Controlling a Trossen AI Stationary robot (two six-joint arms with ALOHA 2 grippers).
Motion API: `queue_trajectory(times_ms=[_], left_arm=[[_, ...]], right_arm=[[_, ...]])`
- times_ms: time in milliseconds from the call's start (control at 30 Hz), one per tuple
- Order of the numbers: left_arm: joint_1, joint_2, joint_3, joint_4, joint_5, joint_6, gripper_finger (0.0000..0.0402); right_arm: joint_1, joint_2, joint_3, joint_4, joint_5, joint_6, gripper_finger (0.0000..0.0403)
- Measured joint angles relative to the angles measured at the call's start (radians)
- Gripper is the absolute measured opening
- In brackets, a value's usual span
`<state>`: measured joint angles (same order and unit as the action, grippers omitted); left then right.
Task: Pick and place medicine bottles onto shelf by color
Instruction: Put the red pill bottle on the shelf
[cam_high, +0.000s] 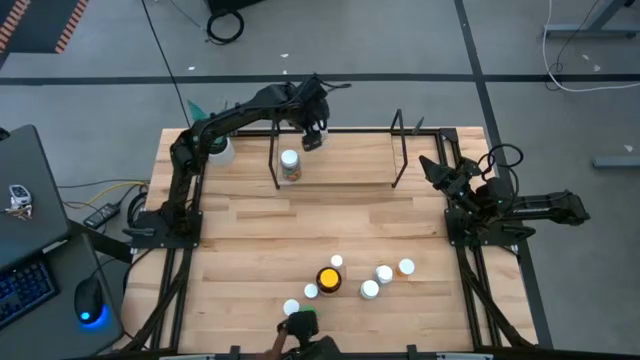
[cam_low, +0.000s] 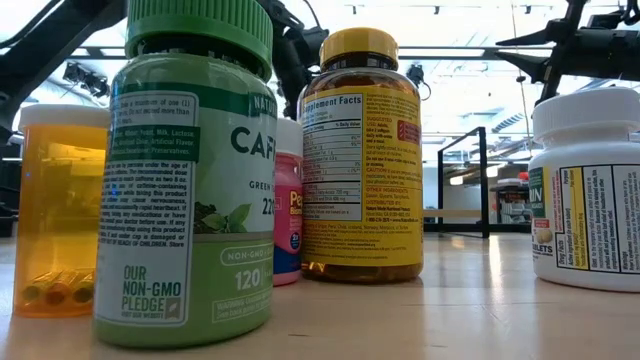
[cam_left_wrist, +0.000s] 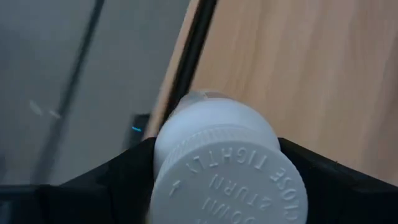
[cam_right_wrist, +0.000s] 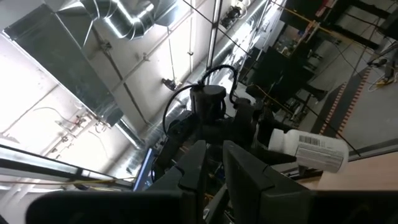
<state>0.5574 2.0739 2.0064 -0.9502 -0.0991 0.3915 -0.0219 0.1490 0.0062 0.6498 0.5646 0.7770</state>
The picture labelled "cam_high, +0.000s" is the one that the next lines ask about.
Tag amber bottle yellow cap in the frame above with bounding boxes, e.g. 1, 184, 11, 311
315, 267, 343, 296

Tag black equipment box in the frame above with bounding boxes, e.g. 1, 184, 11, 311
206, 0, 266, 15

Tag black floor cable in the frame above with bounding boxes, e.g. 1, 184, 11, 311
141, 0, 194, 129

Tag black mat orange stripes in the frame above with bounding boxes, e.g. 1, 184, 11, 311
0, 0, 90, 55

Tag black desk crossbar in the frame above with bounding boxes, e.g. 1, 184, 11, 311
67, 219, 134, 264

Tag coiled black cable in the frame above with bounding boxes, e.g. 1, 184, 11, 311
205, 8, 246, 46

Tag black aluminium table frame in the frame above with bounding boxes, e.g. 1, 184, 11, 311
119, 127, 541, 360

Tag gray lower desk panel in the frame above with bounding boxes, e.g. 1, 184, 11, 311
0, 234, 126, 360

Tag person's forearm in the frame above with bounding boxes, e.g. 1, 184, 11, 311
257, 330, 290, 360

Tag black wire shelf rack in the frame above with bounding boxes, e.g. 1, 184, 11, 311
268, 108, 426, 191

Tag black power adapter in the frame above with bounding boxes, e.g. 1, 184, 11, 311
82, 202, 121, 230

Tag black backlit keyboard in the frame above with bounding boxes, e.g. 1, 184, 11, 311
0, 257, 60, 331

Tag white floor cable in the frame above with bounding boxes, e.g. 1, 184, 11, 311
542, 0, 640, 94

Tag black computer mouse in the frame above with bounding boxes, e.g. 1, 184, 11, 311
73, 276, 105, 325

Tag potted plant white pot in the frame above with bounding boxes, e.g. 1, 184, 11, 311
187, 98, 236, 168

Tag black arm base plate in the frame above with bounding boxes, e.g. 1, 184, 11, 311
130, 209, 204, 250
444, 207, 537, 247

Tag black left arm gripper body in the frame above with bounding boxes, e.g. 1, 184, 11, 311
295, 78, 332, 134

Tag yellow cable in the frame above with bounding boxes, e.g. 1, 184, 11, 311
57, 180, 151, 211

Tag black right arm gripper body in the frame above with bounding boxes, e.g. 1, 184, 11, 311
437, 159, 484, 206

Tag clear gummy bottle white cap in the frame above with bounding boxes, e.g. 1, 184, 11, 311
279, 148, 303, 182

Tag gray metal desk foot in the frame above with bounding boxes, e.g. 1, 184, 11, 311
542, 0, 640, 40
592, 155, 640, 169

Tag key fob with keys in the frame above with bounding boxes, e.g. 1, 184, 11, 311
3, 183, 34, 221

